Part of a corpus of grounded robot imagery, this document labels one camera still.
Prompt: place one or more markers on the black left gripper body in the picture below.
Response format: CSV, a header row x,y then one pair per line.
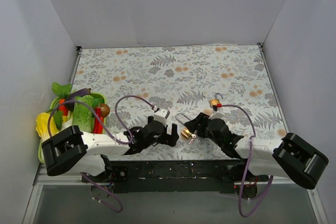
x,y
166,135

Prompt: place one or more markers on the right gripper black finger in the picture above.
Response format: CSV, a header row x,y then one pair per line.
x,y
201,125
192,125

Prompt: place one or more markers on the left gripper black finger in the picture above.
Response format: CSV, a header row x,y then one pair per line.
x,y
173,137
163,138

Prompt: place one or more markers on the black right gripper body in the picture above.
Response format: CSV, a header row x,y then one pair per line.
x,y
200,125

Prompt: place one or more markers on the long shackle brass padlock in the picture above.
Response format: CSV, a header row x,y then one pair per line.
x,y
184,132

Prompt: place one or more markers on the small brass padlock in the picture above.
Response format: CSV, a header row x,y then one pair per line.
x,y
216,100

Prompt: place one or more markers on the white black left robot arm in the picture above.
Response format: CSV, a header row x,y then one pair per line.
x,y
77,151

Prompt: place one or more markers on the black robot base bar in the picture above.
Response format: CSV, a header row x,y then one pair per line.
x,y
171,176

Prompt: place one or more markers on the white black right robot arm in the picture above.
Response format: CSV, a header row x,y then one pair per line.
x,y
290,157

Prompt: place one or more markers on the floral patterned table mat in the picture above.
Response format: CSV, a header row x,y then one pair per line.
x,y
183,80

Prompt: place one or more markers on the brown toy mushroom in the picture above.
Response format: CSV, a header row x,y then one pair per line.
x,y
105,110

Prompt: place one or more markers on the red toy chili pepper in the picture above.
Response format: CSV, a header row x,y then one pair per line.
x,y
98,128

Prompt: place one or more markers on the green toy lettuce leaf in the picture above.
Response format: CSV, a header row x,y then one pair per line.
x,y
82,116

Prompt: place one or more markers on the purple toy eggplant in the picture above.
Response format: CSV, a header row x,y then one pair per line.
x,y
72,96

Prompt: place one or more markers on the orange toy carrot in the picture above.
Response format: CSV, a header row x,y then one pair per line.
x,y
62,107

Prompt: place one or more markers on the yellow white toy cabbage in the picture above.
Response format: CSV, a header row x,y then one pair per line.
x,y
42,126

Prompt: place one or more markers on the green plastic vegetable tray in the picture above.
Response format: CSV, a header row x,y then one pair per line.
x,y
64,121

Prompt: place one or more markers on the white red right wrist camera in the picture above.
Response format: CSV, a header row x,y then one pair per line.
x,y
214,113

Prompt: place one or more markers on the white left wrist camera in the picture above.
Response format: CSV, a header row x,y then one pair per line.
x,y
161,116

